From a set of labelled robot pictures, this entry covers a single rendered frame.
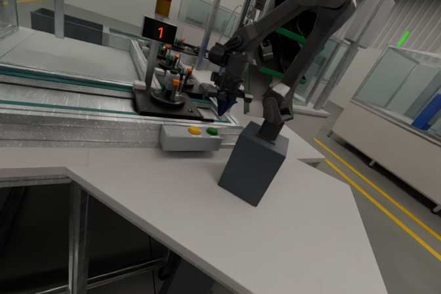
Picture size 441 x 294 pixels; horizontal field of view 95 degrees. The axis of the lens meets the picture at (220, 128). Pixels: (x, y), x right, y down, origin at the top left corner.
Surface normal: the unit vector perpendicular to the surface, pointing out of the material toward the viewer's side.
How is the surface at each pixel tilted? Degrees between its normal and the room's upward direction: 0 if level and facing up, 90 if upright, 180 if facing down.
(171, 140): 90
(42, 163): 0
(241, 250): 0
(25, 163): 0
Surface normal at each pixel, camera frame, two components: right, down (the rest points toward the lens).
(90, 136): 0.42, 0.54
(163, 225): 0.33, -0.84
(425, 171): -0.87, -0.10
